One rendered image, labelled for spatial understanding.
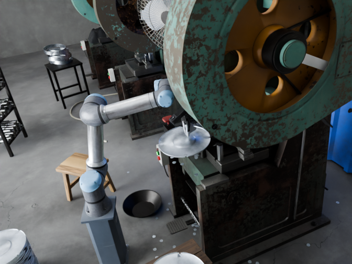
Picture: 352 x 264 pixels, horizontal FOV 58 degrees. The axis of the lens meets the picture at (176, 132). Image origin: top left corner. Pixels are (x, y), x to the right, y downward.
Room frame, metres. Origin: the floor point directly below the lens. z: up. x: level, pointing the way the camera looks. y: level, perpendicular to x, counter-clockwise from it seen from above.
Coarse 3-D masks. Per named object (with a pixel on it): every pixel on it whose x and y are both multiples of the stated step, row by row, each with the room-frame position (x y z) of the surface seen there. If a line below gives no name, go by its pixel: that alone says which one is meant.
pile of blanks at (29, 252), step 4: (28, 244) 1.35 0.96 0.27; (24, 248) 1.29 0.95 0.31; (28, 248) 1.32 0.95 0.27; (20, 252) 1.26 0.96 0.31; (24, 252) 1.28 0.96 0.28; (28, 252) 1.30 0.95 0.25; (32, 252) 1.35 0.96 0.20; (20, 256) 1.25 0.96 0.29; (24, 256) 1.26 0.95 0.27; (28, 256) 1.30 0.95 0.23; (32, 256) 1.33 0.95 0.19; (36, 256) 1.39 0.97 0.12; (16, 260) 1.22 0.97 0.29; (20, 260) 1.24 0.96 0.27; (24, 260) 1.26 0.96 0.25; (28, 260) 1.28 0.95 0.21; (32, 260) 1.31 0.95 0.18; (36, 260) 1.34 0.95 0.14
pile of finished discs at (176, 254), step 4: (172, 252) 1.07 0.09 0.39; (176, 252) 1.07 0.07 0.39; (184, 252) 1.06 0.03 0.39; (164, 256) 1.06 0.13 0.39; (168, 256) 1.05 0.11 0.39; (172, 256) 1.05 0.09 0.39; (176, 256) 1.05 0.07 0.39; (180, 256) 1.05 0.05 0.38; (184, 256) 1.04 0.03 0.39; (188, 256) 1.04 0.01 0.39; (192, 256) 1.04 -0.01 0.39; (160, 260) 1.03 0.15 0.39; (164, 260) 1.03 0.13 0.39; (168, 260) 1.03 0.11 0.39; (172, 260) 1.03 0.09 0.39; (176, 260) 1.02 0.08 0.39; (180, 260) 1.02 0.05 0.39; (184, 260) 1.02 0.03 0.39; (188, 260) 1.01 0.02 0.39; (192, 260) 1.01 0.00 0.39; (196, 260) 1.01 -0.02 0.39; (200, 260) 1.00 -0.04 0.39
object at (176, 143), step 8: (176, 128) 1.62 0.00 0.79; (200, 128) 1.57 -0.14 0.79; (168, 136) 1.55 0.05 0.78; (176, 136) 1.54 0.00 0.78; (184, 136) 1.51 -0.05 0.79; (192, 136) 1.50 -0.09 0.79; (200, 136) 1.50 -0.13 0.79; (208, 136) 1.48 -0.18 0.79; (168, 144) 1.47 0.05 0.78; (176, 144) 1.45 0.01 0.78; (184, 144) 1.44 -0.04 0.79; (192, 144) 1.43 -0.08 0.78; (200, 144) 1.42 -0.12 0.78; (208, 144) 1.41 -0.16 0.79; (168, 152) 1.40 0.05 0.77; (176, 152) 1.39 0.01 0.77; (184, 152) 1.37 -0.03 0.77; (192, 152) 1.36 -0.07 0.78
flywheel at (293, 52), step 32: (256, 0) 1.18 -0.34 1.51; (288, 0) 1.23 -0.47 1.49; (320, 0) 1.28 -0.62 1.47; (256, 32) 1.18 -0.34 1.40; (288, 32) 1.10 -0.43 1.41; (320, 32) 1.28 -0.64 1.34; (256, 64) 1.18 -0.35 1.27; (288, 64) 1.07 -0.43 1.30; (320, 64) 1.22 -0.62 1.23; (256, 96) 1.19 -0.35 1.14; (288, 96) 1.24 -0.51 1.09
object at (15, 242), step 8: (0, 232) 1.44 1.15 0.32; (8, 232) 1.43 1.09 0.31; (0, 240) 1.37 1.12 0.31; (8, 240) 1.35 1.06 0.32; (16, 240) 1.35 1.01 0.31; (24, 240) 1.34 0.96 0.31; (0, 248) 1.30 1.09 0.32; (8, 248) 1.29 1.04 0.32; (16, 248) 1.29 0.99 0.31; (0, 256) 1.25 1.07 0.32; (8, 256) 1.24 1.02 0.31; (16, 256) 1.23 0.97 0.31
